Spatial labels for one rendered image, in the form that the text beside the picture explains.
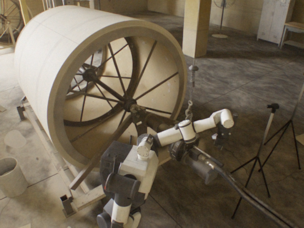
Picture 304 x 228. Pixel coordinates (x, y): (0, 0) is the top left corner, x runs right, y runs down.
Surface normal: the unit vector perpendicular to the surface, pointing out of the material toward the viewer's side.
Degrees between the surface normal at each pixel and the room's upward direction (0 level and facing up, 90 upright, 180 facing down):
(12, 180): 90
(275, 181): 0
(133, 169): 30
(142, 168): 15
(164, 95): 70
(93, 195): 0
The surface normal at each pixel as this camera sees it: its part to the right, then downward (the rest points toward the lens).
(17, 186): 0.76, 0.36
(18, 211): 0.00, -0.83
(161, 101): -0.71, -0.06
